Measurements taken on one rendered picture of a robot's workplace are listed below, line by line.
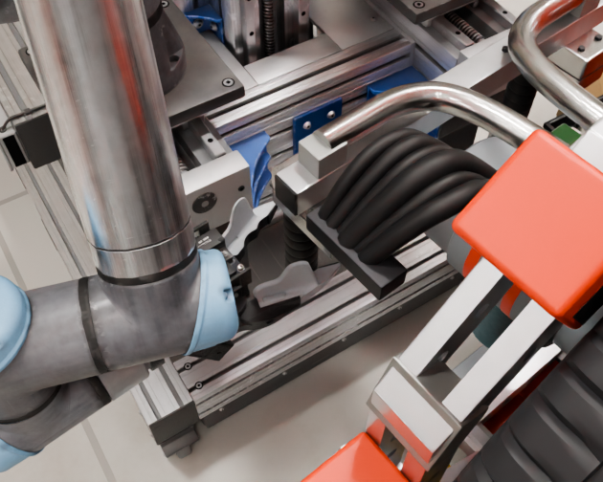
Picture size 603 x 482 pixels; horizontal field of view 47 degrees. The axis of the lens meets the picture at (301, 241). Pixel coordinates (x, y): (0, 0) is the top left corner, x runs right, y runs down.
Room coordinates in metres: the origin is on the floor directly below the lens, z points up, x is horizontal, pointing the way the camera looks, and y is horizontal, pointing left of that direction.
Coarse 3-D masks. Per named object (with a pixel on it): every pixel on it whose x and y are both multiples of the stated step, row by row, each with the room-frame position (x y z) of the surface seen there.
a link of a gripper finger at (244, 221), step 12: (240, 204) 0.44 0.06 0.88; (264, 204) 0.47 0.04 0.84; (240, 216) 0.43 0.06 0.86; (252, 216) 0.45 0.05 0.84; (264, 216) 0.45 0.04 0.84; (228, 228) 0.42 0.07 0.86; (240, 228) 0.43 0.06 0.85; (252, 228) 0.43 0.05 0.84; (228, 240) 0.41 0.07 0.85; (240, 240) 0.42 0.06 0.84; (252, 240) 0.43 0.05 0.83; (240, 252) 0.40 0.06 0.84
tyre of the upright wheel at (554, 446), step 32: (576, 352) 0.17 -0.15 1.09; (544, 384) 0.16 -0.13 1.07; (576, 384) 0.15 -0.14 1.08; (512, 416) 0.15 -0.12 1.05; (544, 416) 0.14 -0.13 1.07; (576, 416) 0.14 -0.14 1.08; (512, 448) 0.13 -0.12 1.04; (544, 448) 0.13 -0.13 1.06; (576, 448) 0.12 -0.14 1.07; (480, 480) 0.12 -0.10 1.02; (512, 480) 0.12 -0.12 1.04; (544, 480) 0.11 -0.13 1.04; (576, 480) 0.11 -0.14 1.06
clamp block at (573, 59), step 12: (588, 36) 0.60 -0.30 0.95; (600, 36) 0.60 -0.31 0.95; (564, 48) 0.59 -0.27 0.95; (576, 48) 0.59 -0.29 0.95; (588, 48) 0.59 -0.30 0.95; (600, 48) 0.59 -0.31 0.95; (552, 60) 0.59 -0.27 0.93; (564, 60) 0.58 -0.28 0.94; (576, 60) 0.57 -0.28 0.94; (588, 60) 0.57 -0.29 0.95; (600, 60) 0.58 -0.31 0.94; (564, 72) 0.58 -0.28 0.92; (576, 72) 0.57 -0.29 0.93; (588, 72) 0.57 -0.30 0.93; (600, 72) 0.59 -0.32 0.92; (588, 84) 0.58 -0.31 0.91
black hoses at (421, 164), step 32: (352, 160) 0.36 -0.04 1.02; (384, 160) 0.35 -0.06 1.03; (416, 160) 0.35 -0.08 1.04; (448, 160) 0.34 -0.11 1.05; (480, 160) 0.36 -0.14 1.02; (352, 192) 0.34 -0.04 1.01; (384, 192) 0.33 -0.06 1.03; (416, 192) 0.32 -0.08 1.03; (448, 192) 0.32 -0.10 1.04; (320, 224) 0.33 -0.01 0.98; (352, 224) 0.32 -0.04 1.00; (384, 224) 0.31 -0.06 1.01; (416, 224) 0.30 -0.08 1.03; (352, 256) 0.30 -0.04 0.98; (384, 256) 0.30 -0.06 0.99; (384, 288) 0.28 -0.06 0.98
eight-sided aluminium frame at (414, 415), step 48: (576, 144) 0.30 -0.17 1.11; (480, 288) 0.24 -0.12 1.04; (432, 336) 0.22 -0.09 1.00; (528, 336) 0.21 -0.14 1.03; (384, 384) 0.20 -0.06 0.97; (432, 384) 0.20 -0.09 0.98; (480, 384) 0.19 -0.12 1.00; (384, 432) 0.19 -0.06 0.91; (432, 432) 0.17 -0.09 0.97; (480, 432) 0.30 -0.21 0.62; (432, 480) 0.17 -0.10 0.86
